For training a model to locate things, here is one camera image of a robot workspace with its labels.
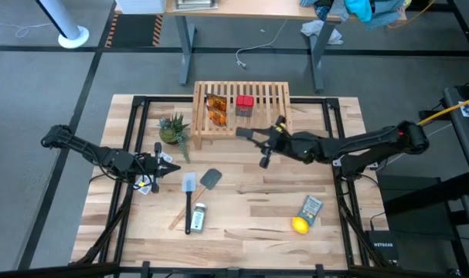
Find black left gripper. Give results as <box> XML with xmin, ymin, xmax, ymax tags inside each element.
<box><xmin>131</xmin><ymin>141</ymin><xmax>182</xmax><ymax>195</ymax></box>

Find white-lidded bagel seasoning jar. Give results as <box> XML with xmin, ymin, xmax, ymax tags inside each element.
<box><xmin>189</xmin><ymin>202</ymin><xmax>208</xmax><ymax>234</ymax></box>

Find light wooden desk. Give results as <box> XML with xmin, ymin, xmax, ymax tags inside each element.
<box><xmin>114</xmin><ymin>0</ymin><xmax>408</xmax><ymax>93</ymax></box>

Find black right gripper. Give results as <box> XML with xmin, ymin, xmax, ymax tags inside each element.
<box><xmin>251</xmin><ymin>114</ymin><xmax>312</xmax><ymax>170</ymax></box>

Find potted green succulent plant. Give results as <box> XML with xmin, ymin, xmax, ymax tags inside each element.
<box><xmin>158</xmin><ymin>111</ymin><xmax>192</xmax><ymax>163</ymax></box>

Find orange taco seasoning packet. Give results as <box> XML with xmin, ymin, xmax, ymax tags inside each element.
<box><xmin>207</xmin><ymin>107</ymin><xmax>228</xmax><ymax>127</ymax></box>
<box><xmin>205</xmin><ymin>93</ymin><xmax>228</xmax><ymax>112</ymax></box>

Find blue-green flat packet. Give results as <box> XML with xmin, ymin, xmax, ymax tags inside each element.
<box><xmin>297</xmin><ymin>195</ymin><xmax>324</xmax><ymax>228</ymax></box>

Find yellow lemon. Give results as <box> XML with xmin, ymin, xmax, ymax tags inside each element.
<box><xmin>291</xmin><ymin>216</ymin><xmax>311</xmax><ymax>235</ymax></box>

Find black Netgear network switch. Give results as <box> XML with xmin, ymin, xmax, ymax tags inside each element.
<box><xmin>364</xmin><ymin>229</ymin><xmax>399</xmax><ymax>266</ymax></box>

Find thin orange cable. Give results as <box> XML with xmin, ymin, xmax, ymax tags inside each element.
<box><xmin>386</xmin><ymin>0</ymin><xmax>438</xmax><ymax>30</ymax></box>

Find red-lidded smoked paprika tin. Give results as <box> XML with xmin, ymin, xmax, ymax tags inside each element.
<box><xmin>235</xmin><ymin>94</ymin><xmax>255</xmax><ymax>117</ymax></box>

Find black mat hazard stripes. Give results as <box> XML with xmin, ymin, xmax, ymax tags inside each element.
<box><xmin>104</xmin><ymin>13</ymin><xmax>165</xmax><ymax>49</ymax></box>

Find pile of blue clothes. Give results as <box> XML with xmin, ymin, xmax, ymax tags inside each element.
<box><xmin>298</xmin><ymin>0</ymin><xmax>413</xmax><ymax>31</ymax></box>

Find black metal table frame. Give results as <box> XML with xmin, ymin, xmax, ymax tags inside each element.
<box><xmin>70</xmin><ymin>95</ymin><xmax>378</xmax><ymax>271</ymax></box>

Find white cloth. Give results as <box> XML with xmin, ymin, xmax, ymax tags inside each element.
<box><xmin>300</xmin><ymin>19</ymin><xmax>344</xmax><ymax>46</ymax></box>

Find thick yellow cable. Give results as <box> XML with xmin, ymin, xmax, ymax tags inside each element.
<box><xmin>417</xmin><ymin>94</ymin><xmax>469</xmax><ymax>128</ymax></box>

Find stack of books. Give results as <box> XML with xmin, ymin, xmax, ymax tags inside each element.
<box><xmin>175</xmin><ymin>0</ymin><xmax>219</xmax><ymax>12</ymax></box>

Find black side desk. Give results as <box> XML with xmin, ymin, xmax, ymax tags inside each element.
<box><xmin>442</xmin><ymin>79</ymin><xmax>469</xmax><ymax>248</ymax></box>

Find grey floor cable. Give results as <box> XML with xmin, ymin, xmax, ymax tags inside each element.
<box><xmin>235</xmin><ymin>19</ymin><xmax>288</xmax><ymax>70</ymax></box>

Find slatted wooden shelf rack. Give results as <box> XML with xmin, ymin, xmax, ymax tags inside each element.
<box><xmin>191</xmin><ymin>80</ymin><xmax>293</xmax><ymax>151</ymax></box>

